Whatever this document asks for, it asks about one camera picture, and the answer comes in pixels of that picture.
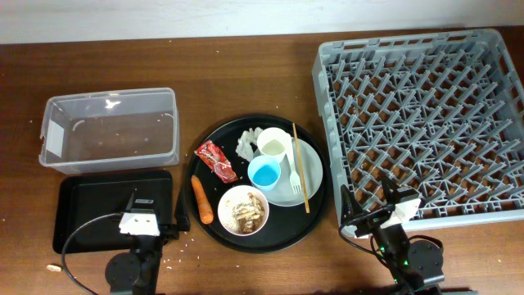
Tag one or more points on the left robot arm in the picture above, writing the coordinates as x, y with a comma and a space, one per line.
137, 271

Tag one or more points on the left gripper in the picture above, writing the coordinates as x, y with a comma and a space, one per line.
169, 232

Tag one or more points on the grey dishwasher rack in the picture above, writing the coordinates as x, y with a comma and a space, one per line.
441, 113

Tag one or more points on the grey plate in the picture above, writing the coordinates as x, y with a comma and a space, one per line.
282, 194

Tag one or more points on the peanut shell on table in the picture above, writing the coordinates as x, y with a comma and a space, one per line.
54, 268

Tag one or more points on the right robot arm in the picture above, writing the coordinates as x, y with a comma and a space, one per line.
415, 263

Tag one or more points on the wooden chopstick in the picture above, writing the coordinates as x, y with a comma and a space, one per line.
301, 170

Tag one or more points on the clear plastic bin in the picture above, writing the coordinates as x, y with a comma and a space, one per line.
113, 130

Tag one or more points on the round black tray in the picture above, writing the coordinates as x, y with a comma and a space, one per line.
286, 225

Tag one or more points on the blue cup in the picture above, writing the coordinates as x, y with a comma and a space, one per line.
264, 172

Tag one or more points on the crumpled white tissue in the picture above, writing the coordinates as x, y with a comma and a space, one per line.
244, 148

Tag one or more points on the black rectangular tray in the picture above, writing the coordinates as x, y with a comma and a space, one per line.
83, 198

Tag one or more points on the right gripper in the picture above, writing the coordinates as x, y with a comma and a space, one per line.
372, 220

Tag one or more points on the white plastic fork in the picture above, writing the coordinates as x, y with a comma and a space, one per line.
294, 178

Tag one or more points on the red snack wrapper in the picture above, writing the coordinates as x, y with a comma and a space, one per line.
215, 159

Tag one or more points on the white cup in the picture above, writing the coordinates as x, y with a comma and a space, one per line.
272, 142

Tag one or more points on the orange carrot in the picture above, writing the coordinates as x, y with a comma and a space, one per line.
204, 207

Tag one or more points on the white bowl with food scraps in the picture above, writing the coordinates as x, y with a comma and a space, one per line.
243, 210

